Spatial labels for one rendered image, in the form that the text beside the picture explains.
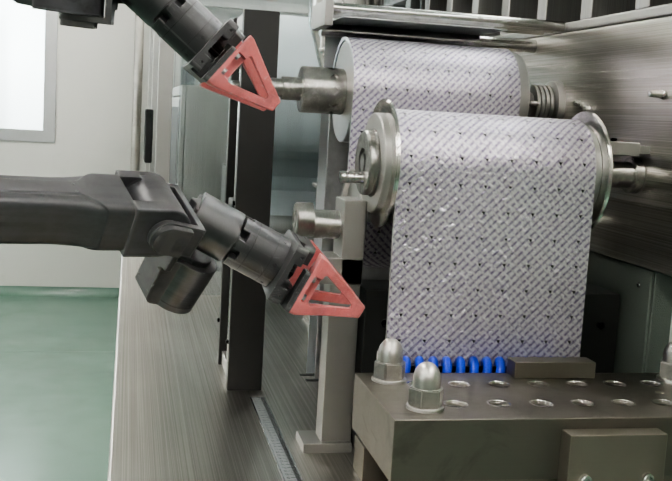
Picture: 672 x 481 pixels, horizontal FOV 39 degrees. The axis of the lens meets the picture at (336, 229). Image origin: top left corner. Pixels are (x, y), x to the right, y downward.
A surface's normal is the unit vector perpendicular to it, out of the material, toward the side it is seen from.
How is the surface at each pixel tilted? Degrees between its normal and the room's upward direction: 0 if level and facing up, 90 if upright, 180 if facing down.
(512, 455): 90
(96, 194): 30
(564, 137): 51
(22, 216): 117
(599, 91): 90
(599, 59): 90
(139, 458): 0
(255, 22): 90
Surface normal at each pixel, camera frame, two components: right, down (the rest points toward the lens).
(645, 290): -0.98, -0.04
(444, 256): 0.21, 0.13
